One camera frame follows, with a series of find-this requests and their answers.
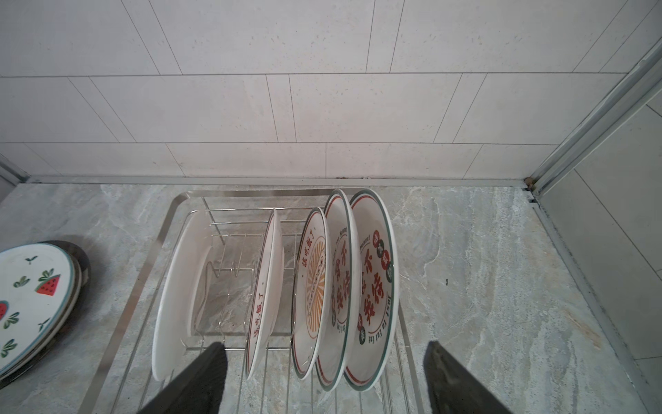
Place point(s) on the brown patterned plate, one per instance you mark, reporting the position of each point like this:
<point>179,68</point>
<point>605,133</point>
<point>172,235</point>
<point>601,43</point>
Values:
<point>266,294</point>

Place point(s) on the aluminium corner profile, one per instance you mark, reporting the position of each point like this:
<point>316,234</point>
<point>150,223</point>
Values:
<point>635,90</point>
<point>11,172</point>

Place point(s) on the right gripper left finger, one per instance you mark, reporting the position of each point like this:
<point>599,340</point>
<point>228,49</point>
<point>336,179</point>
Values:
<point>198,389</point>

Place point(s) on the dark striped rim plate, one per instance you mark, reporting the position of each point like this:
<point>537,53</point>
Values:
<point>83,264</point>

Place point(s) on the metal wire dish rack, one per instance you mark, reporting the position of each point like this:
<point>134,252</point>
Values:
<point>124,382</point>

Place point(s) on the white red patterned plate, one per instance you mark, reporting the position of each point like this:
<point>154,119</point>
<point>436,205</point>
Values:
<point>173,327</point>

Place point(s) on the white red rim plate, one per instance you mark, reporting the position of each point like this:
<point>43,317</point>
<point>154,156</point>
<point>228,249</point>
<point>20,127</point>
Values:
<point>341,325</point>

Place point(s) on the right aluminium corner profile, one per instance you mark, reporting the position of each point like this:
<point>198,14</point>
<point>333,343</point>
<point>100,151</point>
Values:
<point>635,90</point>

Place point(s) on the left aluminium corner profile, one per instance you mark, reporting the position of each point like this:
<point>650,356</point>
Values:
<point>11,172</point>

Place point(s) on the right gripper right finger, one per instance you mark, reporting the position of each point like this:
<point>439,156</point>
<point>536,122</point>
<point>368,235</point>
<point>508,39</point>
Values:
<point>452,388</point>

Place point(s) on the sunburst pattern plate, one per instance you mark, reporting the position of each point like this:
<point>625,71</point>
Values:
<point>310,296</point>

